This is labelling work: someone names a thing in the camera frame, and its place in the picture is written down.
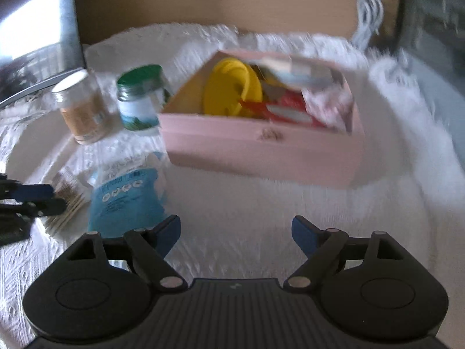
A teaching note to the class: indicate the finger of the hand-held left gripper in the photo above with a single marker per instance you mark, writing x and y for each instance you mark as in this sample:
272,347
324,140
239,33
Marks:
47,206
36,192

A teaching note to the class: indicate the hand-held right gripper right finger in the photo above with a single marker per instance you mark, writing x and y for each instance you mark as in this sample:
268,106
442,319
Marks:
304,234

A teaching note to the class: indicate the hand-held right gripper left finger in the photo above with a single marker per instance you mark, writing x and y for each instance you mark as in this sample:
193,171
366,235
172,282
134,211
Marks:
170,233

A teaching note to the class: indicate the clear packet of cotton swabs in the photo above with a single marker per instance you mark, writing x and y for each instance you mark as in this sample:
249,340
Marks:
69,189

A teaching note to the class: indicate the blue packet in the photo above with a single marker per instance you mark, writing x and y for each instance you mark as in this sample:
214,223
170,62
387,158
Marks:
120,203

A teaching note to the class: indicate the pink box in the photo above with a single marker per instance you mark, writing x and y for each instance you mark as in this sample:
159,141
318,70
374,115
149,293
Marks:
261,152

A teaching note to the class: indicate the red packet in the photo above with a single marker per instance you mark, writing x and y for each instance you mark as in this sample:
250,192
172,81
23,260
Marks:
290,104

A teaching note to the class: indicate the pink and white patterned packet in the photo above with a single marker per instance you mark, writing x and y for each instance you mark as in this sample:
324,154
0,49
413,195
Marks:
327,105

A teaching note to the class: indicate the white textured bedspread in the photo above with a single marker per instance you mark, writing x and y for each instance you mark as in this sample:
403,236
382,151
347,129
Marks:
254,207

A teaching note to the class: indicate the clear jar with beige contents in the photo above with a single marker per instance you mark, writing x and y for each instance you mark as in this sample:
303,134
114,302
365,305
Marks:
81,116

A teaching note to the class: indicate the green-lidded jar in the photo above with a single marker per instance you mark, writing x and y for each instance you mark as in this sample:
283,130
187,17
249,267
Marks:
140,109

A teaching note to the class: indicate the yellow round lid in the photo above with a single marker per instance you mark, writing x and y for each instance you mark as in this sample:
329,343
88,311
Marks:
225,87

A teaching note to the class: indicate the grey flat packet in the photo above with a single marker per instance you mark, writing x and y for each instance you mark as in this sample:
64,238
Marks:
298,68

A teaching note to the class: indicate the black television screen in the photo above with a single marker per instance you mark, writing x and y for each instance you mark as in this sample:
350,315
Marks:
69,25

